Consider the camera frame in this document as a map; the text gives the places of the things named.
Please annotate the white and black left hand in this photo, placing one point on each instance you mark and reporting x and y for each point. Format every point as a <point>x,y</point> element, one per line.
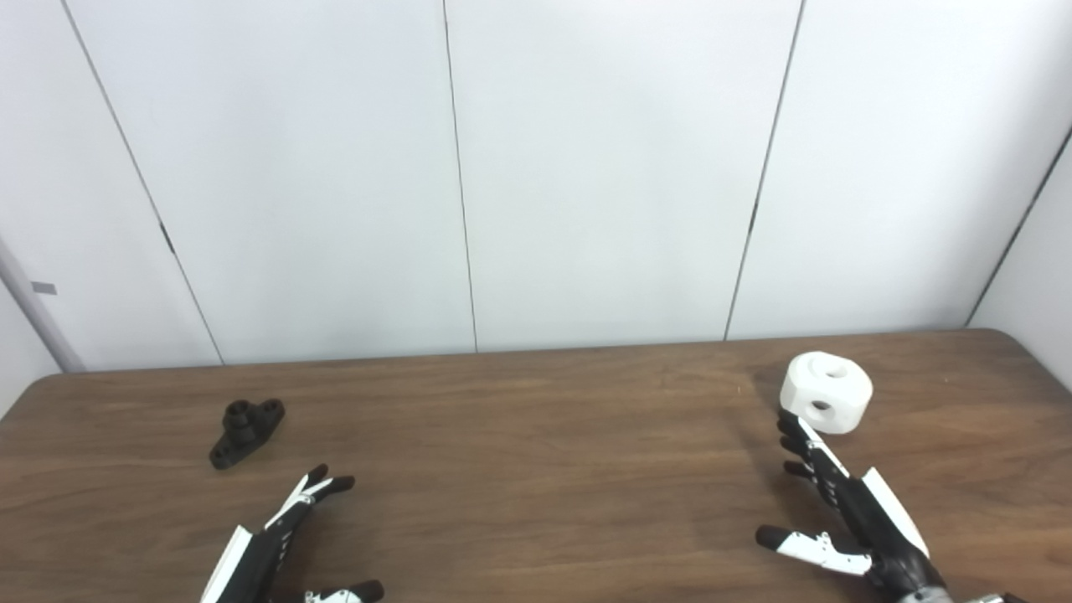
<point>255,553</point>

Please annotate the white and black right hand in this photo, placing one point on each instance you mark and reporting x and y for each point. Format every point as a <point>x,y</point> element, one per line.
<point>879,528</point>

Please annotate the black flanged holder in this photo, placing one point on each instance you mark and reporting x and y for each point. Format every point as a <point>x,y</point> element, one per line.
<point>239,435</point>

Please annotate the round white piece with holes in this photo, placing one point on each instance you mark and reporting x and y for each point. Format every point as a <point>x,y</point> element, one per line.
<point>825,385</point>

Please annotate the grey wall corner post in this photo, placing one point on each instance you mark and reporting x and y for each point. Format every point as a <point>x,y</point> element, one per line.
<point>38,314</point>

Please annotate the small grey wall label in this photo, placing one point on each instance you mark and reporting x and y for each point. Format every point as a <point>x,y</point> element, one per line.
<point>43,288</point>

